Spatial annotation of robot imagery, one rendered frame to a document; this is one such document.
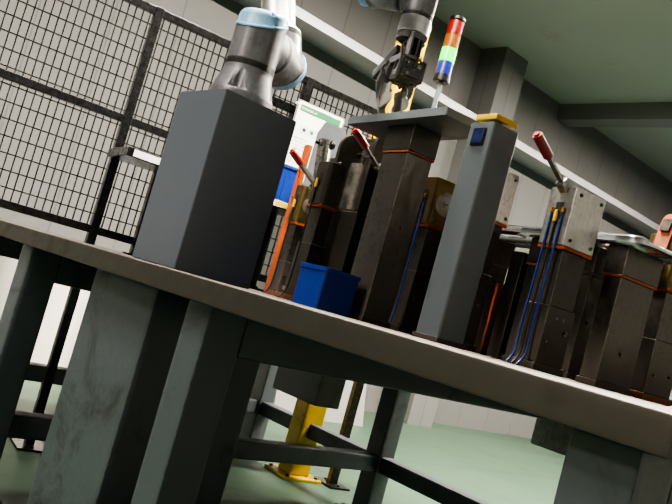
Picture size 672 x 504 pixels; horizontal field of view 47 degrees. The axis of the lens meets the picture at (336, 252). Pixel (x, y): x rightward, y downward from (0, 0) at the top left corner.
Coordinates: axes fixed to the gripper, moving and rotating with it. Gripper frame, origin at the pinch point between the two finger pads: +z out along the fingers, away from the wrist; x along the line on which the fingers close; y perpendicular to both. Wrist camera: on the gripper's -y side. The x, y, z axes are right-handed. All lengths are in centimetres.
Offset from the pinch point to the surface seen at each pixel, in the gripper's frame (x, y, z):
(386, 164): -0.4, 9.0, 12.4
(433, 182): 15.3, 3.0, 11.2
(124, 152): -47, -87, 17
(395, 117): -3.1, 12.8, 2.6
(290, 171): 10, -97, 4
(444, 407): 300, -419, 104
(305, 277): -12.0, 9.7, 42.1
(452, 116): 2.0, 29.4, 2.7
